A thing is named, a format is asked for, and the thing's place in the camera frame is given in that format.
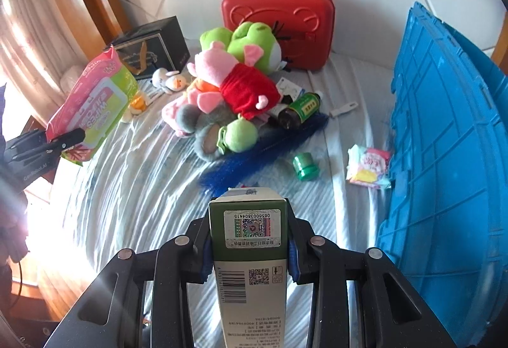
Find small white duck toy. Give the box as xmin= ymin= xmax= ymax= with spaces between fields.
xmin=164 ymin=76 xmax=187 ymax=95

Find brown bottle green label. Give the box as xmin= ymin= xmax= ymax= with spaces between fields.
xmin=278 ymin=91 xmax=323 ymax=130

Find pink green wet wipes pack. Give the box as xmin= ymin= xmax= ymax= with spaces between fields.
xmin=45 ymin=47 xmax=139 ymax=167

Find pastel sanitary pad pack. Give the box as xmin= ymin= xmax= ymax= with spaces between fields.
xmin=346 ymin=144 xmax=393 ymax=189

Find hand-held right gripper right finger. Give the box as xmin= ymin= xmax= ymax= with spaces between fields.
xmin=286 ymin=210 xmax=457 ymax=348

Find green frog plush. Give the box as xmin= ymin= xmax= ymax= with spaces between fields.
xmin=199 ymin=21 xmax=283 ymax=154

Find pink pig plush red shirt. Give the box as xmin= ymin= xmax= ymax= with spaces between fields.
xmin=186 ymin=42 xmax=282 ymax=121

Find small yellow plush toy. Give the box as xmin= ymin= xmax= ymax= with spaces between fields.
xmin=122 ymin=91 xmax=153 ymax=122

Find grey mouse plush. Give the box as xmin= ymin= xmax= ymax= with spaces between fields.
xmin=162 ymin=98 xmax=239 ymax=162

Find small green jar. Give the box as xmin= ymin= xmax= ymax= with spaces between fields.
xmin=293 ymin=153 xmax=320 ymax=181

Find blue plastic crate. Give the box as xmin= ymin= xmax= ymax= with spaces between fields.
xmin=375 ymin=1 xmax=508 ymax=346

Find beige curtain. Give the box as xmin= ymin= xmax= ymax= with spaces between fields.
xmin=0 ymin=0 xmax=108 ymax=127

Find person's left forearm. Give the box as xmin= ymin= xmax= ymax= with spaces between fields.
xmin=0 ymin=187 xmax=30 ymax=265

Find green carton box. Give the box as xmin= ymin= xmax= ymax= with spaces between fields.
xmin=208 ymin=186 xmax=290 ymax=348

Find white plastic clip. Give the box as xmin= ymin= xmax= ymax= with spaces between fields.
xmin=329 ymin=102 xmax=358 ymax=118

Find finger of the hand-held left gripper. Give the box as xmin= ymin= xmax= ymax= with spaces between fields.
xmin=5 ymin=128 xmax=50 ymax=152
xmin=24 ymin=128 xmax=86 ymax=160

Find black gift bag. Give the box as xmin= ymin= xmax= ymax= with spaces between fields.
xmin=109 ymin=16 xmax=192 ymax=80

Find blue feather duster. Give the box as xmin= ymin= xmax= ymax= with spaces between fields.
xmin=197 ymin=112 xmax=330 ymax=196

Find white paper tag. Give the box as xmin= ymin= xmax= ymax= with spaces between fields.
xmin=276 ymin=76 xmax=304 ymax=99

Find red hard-shell case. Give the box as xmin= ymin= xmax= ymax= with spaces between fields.
xmin=221 ymin=0 xmax=336 ymax=73

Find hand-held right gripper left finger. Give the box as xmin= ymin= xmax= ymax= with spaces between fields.
xmin=43 ymin=218 xmax=212 ymax=348

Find small white bunny plush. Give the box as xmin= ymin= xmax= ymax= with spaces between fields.
xmin=152 ymin=68 xmax=181 ymax=89

